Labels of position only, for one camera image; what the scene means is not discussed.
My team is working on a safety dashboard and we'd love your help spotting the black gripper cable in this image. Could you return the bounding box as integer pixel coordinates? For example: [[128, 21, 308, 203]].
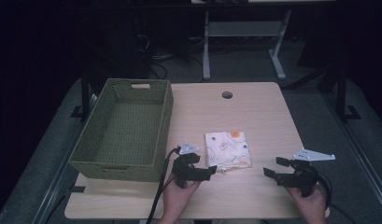
[[315, 170, 359, 224], [145, 146, 182, 224]]

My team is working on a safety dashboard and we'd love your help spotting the metal floor rail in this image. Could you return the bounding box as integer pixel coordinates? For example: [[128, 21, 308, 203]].
[[30, 92, 99, 224], [321, 92, 382, 217]]

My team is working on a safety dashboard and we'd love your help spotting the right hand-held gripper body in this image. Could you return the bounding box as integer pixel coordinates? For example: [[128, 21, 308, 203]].
[[277, 147, 336, 198]]

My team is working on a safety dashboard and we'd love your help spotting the patterned white cloth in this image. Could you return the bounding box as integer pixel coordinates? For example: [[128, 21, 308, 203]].
[[205, 131, 253, 174]]

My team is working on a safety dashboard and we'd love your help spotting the person's left hand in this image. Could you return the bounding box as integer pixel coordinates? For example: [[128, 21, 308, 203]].
[[160, 173, 202, 222]]

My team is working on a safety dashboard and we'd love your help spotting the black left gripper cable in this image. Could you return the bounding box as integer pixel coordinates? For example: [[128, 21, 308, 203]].
[[145, 146, 182, 224]]

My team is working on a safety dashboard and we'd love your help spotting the green woven basket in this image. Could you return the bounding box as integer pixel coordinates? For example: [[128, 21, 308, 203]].
[[68, 77, 175, 183]]

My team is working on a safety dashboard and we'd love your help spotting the black metal stand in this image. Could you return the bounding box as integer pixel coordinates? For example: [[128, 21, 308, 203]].
[[69, 68, 92, 121], [334, 66, 362, 123]]

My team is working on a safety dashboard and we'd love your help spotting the person's right hand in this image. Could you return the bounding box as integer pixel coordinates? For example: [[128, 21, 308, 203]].
[[285, 182, 328, 224]]

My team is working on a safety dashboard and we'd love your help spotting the bundle of floor cables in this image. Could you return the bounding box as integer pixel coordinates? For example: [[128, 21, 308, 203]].
[[134, 32, 205, 80]]

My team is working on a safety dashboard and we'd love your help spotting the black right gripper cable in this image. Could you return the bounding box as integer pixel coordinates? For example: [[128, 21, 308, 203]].
[[315, 170, 359, 224]]

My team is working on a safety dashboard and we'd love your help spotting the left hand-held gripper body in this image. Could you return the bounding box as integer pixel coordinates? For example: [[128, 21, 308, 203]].
[[171, 140, 203, 189]]

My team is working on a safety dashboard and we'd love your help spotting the grey metal desk frame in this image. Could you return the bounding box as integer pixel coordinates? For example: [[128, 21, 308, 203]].
[[202, 8, 293, 81]]

